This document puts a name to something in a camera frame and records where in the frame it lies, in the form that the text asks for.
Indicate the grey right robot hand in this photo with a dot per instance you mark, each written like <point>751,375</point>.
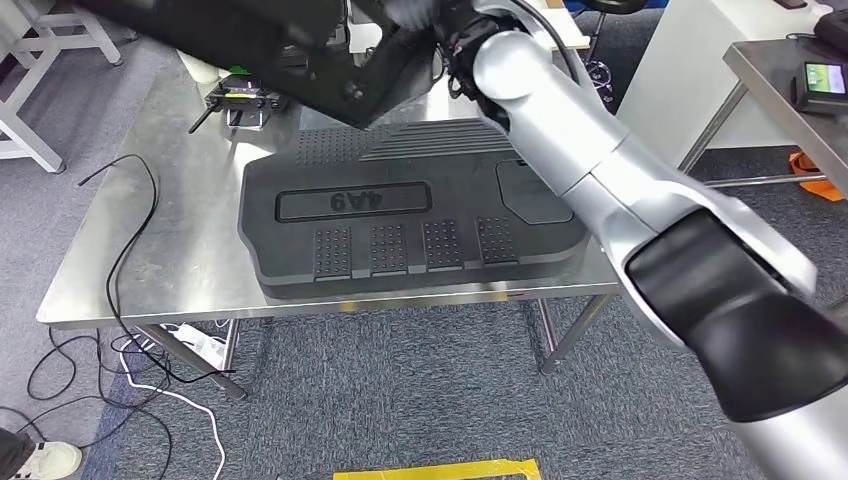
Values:
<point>417,13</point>

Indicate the orange bag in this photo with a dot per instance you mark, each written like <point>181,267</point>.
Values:
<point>818,179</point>

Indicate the white table frame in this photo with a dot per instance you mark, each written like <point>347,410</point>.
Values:
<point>26,53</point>

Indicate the beige table top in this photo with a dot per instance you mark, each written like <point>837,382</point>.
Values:
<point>563,26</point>

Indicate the black plastic panel part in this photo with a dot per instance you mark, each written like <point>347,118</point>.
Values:
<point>265,40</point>

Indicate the metal table frame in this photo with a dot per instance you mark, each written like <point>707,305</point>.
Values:
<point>782,86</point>

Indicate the black carrying bag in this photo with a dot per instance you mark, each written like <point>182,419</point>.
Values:
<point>833,30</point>

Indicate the black antenna remote controller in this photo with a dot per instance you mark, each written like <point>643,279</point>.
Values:
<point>245,99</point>

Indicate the black slotted panel part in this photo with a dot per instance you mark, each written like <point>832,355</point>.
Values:
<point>411,265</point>

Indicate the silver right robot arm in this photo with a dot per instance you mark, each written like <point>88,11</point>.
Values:
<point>596,166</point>

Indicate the white power strip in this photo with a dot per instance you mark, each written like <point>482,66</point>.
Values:
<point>195,344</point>

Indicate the black handheld screen device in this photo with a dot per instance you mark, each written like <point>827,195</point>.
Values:
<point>821,86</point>

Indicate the yellow floor tape square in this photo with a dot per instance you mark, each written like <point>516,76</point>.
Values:
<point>437,472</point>

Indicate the person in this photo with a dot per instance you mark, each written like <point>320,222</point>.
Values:
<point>46,460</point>

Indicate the black office chair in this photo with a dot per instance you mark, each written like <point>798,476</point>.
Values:
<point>599,76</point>

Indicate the white cabinet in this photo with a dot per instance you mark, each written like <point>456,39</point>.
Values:
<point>689,66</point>

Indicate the steel workbench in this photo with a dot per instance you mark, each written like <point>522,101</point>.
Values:
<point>172,252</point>

